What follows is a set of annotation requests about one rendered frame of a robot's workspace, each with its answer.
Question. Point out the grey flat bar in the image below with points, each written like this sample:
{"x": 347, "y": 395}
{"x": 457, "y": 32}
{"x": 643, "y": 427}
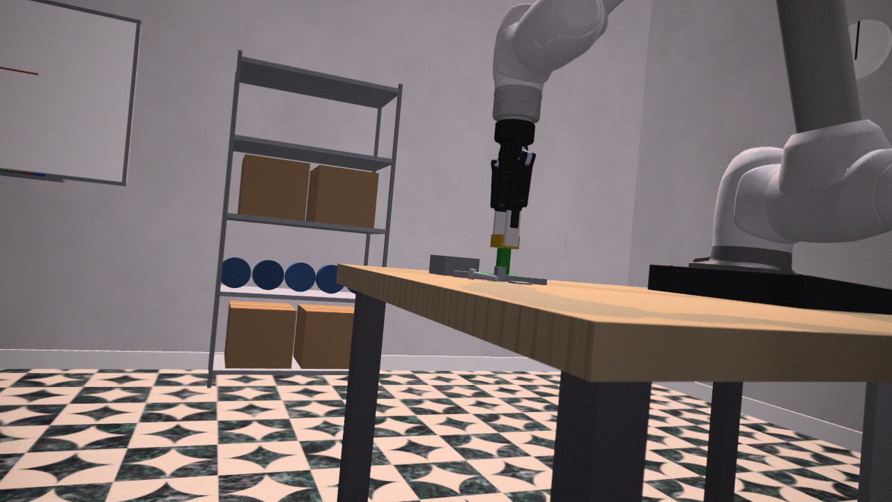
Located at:
{"x": 532, "y": 280}

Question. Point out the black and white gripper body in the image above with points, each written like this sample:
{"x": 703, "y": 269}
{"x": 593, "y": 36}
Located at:
{"x": 512, "y": 134}

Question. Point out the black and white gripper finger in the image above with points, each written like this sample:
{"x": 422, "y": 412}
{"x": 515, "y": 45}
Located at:
{"x": 518, "y": 192}
{"x": 499, "y": 193}

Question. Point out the yellow square nut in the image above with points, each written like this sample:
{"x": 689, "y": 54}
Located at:
{"x": 497, "y": 241}

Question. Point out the green flat plate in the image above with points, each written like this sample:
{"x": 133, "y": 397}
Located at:
{"x": 503, "y": 258}

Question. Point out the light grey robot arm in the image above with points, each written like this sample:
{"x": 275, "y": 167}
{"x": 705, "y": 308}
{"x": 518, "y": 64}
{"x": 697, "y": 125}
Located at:
{"x": 832, "y": 181}

